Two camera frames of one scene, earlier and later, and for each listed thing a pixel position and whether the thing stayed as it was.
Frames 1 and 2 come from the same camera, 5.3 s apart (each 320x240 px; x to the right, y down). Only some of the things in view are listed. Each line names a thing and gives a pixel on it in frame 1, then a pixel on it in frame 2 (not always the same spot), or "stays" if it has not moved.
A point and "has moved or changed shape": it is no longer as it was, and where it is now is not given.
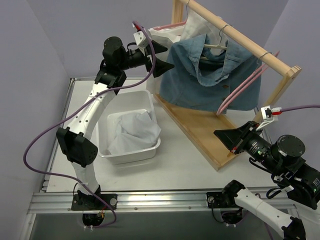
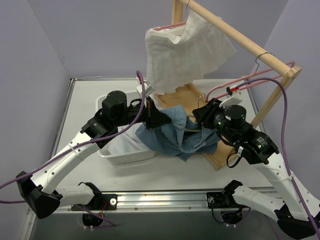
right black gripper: (244, 136) -> (203, 113)
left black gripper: (149, 59) -> (150, 113)
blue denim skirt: (194, 76) -> (181, 136)
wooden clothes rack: (198, 125) stays
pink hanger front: (242, 84) has moved or changed shape
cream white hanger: (217, 46) -> (192, 116)
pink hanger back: (158, 27) stays
